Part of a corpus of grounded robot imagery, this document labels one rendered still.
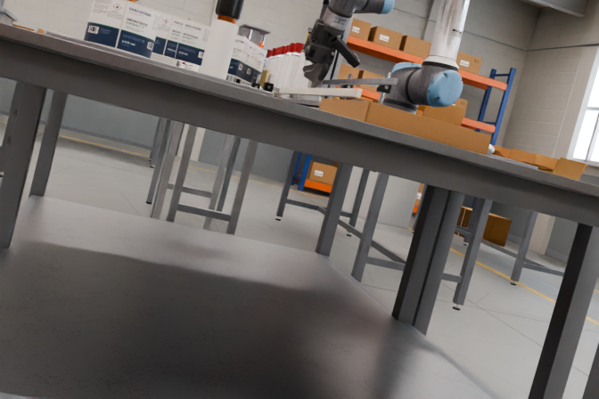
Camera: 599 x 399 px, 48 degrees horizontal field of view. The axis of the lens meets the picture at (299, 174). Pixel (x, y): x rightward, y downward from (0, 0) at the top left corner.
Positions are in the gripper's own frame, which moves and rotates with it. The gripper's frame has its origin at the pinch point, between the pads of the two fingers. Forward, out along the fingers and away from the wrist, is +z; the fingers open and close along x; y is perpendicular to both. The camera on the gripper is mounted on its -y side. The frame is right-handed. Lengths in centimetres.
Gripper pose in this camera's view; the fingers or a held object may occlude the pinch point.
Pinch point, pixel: (315, 85)
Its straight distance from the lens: 206.7
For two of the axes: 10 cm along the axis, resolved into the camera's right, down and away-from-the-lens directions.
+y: -9.3, -2.3, -2.8
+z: -3.5, 7.7, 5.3
